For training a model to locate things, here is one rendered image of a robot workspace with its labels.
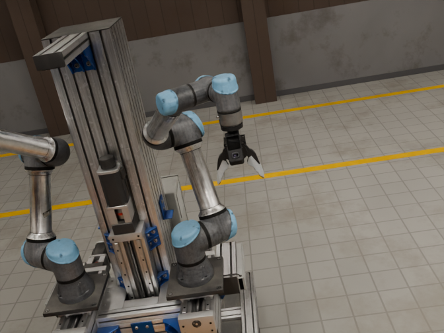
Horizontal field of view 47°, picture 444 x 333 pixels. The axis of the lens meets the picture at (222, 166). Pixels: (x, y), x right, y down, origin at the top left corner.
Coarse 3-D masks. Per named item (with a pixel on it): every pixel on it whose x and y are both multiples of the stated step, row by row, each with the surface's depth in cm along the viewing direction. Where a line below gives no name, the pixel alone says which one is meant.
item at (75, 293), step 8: (56, 280) 204; (72, 280) 201; (80, 280) 204; (88, 280) 207; (64, 288) 202; (72, 288) 202; (80, 288) 204; (88, 288) 206; (64, 296) 203; (72, 296) 202; (80, 296) 203; (88, 296) 206
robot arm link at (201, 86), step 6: (198, 78) 167; (204, 78) 164; (210, 78) 163; (192, 84) 160; (198, 84) 161; (204, 84) 161; (210, 84) 159; (198, 90) 160; (204, 90) 160; (198, 96) 160; (204, 96) 161; (198, 102) 161; (204, 102) 163
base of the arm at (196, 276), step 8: (184, 264) 198; (192, 264) 198; (200, 264) 199; (208, 264) 203; (176, 272) 204; (184, 272) 200; (192, 272) 199; (200, 272) 199; (208, 272) 202; (184, 280) 200; (192, 280) 199; (200, 280) 199; (208, 280) 202
